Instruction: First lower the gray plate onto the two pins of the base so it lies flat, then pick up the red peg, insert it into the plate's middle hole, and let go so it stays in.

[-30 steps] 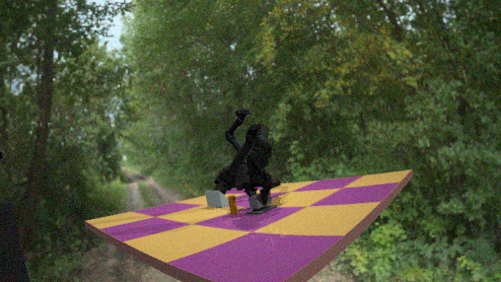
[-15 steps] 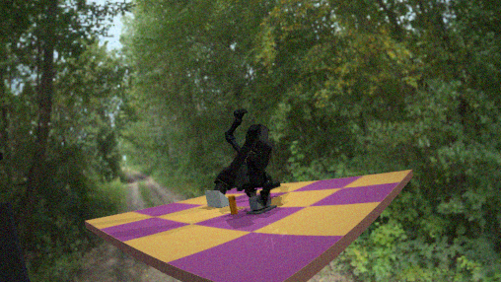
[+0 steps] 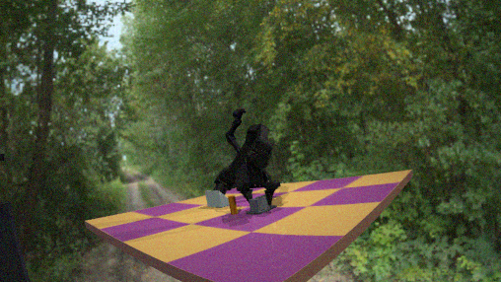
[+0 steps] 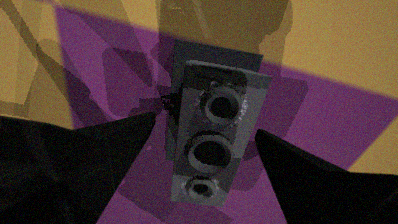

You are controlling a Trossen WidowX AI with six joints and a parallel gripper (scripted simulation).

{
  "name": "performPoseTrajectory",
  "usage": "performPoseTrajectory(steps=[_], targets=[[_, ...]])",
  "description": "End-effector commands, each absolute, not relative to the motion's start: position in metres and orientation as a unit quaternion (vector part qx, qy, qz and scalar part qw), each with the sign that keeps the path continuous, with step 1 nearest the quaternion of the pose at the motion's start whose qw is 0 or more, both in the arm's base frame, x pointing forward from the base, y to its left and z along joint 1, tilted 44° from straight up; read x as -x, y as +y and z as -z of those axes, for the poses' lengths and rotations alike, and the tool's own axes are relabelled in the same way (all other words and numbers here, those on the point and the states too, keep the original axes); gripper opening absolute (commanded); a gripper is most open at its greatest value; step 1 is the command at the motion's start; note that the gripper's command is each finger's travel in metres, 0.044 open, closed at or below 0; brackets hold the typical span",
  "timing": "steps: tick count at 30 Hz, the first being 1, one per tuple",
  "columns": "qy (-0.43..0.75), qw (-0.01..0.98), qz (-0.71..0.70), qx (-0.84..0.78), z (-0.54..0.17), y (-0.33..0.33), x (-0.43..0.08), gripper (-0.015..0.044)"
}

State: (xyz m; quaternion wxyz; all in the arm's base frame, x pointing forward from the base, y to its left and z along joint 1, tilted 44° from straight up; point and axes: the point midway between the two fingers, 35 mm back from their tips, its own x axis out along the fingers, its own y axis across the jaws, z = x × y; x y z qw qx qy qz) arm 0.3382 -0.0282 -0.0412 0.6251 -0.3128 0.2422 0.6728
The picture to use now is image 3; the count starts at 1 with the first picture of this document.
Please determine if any brown cylinder with orange end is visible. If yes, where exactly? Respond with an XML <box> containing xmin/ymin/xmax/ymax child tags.
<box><xmin>228</xmin><ymin>194</ymin><xmax>239</xmax><ymax>214</ymax></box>

